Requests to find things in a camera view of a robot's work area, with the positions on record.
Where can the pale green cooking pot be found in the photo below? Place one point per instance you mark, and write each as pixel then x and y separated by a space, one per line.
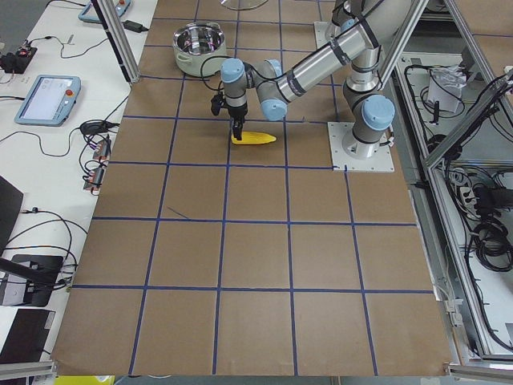
pixel 199 48

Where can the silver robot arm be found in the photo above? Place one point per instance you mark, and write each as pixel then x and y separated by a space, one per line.
pixel 390 25
pixel 349 16

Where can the yellow corn cob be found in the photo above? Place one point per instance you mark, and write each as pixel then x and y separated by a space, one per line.
pixel 253 138

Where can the aluminium frame post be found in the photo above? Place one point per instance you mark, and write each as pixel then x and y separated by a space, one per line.
pixel 116 36

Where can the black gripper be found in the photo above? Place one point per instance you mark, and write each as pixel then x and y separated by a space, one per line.
pixel 237 114

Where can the blue teach pendant tablet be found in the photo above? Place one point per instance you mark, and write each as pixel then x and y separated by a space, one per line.
pixel 49 101

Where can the black box device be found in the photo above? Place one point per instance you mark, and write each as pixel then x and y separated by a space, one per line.
pixel 27 337

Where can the black power adapter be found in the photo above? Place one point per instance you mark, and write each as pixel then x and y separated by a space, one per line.
pixel 134 26

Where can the glass pot lid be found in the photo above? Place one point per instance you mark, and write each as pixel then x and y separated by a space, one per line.
pixel 242 4

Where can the white paper bag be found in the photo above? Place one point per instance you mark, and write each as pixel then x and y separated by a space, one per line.
pixel 446 88

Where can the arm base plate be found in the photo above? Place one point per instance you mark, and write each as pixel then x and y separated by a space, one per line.
pixel 324 38
pixel 350 155

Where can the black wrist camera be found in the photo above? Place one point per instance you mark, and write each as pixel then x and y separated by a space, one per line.
pixel 217 104

